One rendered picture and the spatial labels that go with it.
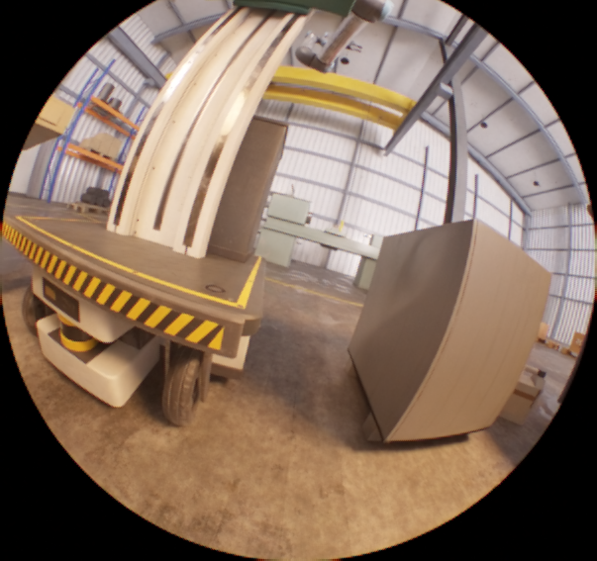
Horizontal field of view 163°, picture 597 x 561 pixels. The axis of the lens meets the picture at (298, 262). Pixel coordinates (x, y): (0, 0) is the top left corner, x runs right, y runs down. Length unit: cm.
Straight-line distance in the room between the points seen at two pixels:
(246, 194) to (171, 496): 78
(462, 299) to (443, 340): 8
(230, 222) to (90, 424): 67
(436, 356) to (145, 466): 56
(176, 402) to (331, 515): 34
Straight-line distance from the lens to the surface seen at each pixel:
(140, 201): 71
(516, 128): 1146
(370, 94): 749
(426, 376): 44
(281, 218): 449
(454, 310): 41
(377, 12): 126
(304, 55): 157
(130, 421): 52
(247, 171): 73
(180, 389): 39
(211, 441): 49
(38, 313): 71
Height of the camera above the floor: 41
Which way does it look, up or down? 3 degrees down
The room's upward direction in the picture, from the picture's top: 16 degrees clockwise
